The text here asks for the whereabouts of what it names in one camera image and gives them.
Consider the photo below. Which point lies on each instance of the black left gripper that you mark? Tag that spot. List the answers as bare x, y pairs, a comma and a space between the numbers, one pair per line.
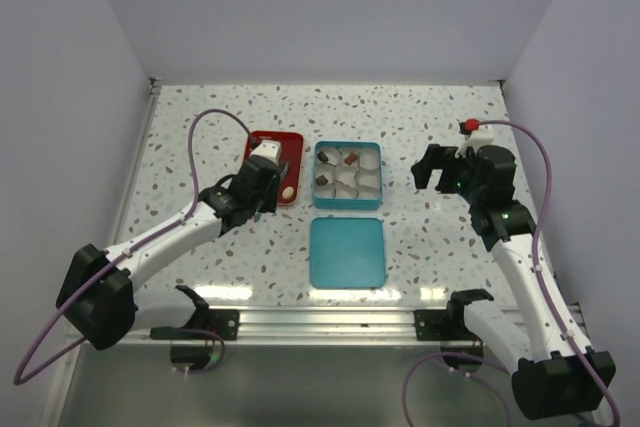
270, 203

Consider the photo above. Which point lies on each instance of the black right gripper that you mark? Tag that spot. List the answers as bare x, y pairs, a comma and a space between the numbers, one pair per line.
436, 158

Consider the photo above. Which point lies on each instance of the dark round chocolate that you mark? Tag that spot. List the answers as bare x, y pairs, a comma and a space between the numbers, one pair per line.
322, 180

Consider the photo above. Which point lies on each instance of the milk chocolate rectangular piece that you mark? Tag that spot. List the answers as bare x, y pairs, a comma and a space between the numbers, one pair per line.
351, 158

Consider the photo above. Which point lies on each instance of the dark oval leaf chocolate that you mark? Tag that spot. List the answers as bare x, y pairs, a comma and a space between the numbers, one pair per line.
323, 157

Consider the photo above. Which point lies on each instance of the metal tongs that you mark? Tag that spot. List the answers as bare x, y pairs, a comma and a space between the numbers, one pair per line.
283, 169

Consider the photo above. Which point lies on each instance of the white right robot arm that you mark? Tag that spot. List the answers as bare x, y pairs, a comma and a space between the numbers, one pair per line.
553, 366

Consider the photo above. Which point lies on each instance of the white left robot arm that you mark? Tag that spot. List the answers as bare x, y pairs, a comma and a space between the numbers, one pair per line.
97, 294

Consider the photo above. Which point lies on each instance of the red lacquer tray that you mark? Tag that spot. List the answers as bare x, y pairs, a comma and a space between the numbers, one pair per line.
292, 145

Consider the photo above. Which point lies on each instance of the white paper cup liners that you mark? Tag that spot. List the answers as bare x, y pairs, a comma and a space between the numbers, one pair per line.
355, 182

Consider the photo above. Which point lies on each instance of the teal tin box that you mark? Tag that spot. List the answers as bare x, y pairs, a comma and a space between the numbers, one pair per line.
347, 202

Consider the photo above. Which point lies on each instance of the teal tin lid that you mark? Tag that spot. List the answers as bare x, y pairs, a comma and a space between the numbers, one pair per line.
347, 253

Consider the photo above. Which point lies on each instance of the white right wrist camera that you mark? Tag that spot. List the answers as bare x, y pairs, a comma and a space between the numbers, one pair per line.
476, 135

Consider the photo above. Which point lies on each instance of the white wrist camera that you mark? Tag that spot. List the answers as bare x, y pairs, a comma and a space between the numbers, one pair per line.
476, 135
268, 149

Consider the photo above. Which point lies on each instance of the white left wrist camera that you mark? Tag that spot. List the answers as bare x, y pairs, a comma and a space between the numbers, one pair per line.
268, 149

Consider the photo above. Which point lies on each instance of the front aluminium mounting rail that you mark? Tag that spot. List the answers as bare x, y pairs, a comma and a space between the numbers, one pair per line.
325, 324

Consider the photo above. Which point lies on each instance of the aluminium table frame rail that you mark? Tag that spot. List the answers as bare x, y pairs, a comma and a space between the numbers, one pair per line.
155, 87

